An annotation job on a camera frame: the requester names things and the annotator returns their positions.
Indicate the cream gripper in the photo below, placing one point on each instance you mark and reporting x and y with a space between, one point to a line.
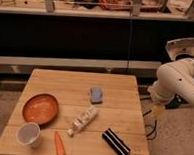
158 109

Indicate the orange ceramic bowl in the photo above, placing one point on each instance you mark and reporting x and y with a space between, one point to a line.
40 109

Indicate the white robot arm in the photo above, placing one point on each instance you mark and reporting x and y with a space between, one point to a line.
173 78

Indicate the black striped box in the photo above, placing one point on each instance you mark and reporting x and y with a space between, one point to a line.
115 142

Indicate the blue sponge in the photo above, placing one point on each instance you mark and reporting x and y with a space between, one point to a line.
96 95

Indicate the white plastic bottle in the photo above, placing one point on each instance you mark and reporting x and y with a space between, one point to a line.
82 120

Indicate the wooden table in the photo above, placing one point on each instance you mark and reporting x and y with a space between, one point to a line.
119 111

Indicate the orange carrot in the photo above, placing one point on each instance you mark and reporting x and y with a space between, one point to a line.
59 144

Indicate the orange crate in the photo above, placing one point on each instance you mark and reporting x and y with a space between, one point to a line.
115 4

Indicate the white paper cup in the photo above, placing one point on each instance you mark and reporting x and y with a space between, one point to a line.
29 135

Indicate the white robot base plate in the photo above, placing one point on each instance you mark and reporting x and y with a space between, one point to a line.
178 47

